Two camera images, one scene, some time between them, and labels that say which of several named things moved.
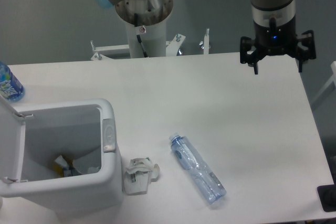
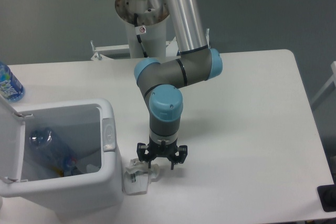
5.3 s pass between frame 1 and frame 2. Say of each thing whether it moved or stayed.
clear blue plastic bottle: moved
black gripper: moved
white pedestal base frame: stayed
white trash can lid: stayed
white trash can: stayed
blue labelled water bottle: stayed
